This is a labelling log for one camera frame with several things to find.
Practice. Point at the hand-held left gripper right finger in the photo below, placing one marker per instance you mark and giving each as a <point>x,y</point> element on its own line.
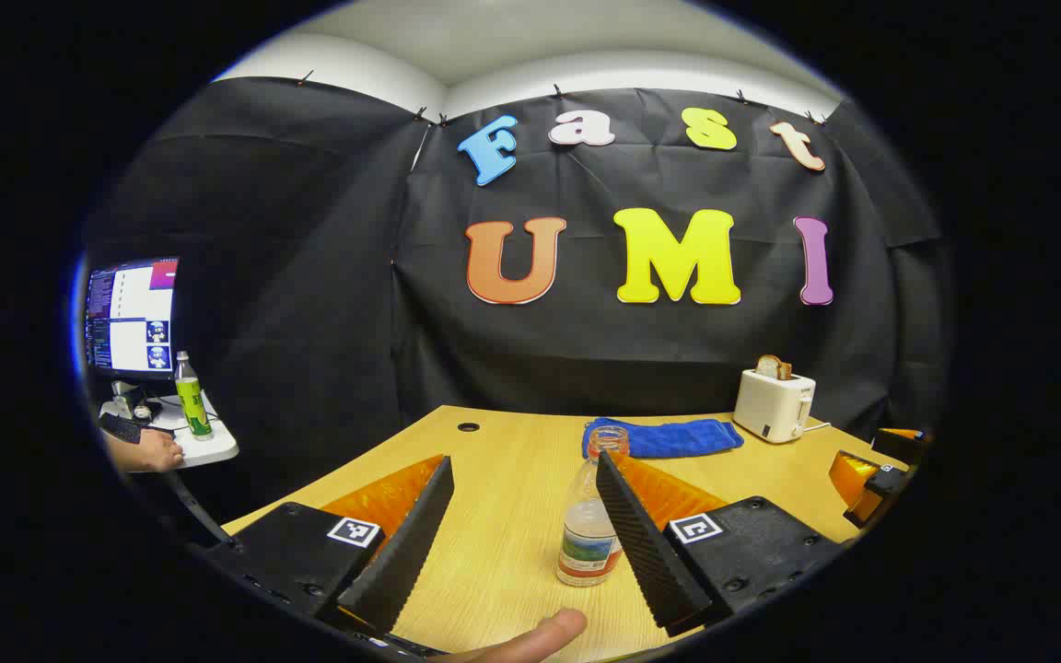
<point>646,543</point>

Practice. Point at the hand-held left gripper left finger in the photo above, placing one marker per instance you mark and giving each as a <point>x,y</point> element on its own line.
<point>411,543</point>

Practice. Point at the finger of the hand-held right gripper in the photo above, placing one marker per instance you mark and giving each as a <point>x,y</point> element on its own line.
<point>853,477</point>
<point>903,447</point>

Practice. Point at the clear plastic water bottle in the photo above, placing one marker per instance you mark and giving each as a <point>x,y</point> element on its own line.
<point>586,543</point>

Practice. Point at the green label drink bottle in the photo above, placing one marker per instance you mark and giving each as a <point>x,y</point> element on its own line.
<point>192,405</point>

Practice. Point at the white toaster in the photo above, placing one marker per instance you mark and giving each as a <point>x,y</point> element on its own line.
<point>770,405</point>

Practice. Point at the blue folded towel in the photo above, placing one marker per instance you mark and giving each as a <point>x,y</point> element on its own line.
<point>678,436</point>

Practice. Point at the toasted bread slice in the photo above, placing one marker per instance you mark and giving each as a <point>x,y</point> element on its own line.
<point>770,366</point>

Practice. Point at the small white side table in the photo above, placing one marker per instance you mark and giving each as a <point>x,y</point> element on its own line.
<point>217,448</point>

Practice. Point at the black backdrop cloth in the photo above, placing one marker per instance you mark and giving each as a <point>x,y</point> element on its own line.
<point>309,322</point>

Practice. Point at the black keyboard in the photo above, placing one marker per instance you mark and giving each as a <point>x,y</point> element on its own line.
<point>121,428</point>

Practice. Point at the computer monitor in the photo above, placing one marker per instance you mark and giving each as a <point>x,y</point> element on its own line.
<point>130,318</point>

